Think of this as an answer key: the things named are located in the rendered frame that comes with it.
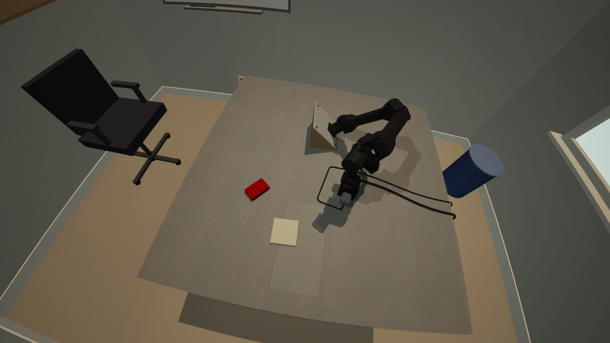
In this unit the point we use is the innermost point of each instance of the red rectangular block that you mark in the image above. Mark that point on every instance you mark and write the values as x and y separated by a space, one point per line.
257 189

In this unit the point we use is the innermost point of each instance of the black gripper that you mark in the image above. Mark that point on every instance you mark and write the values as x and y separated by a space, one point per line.
349 179

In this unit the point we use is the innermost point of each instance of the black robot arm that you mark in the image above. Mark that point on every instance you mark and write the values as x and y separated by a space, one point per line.
382 142

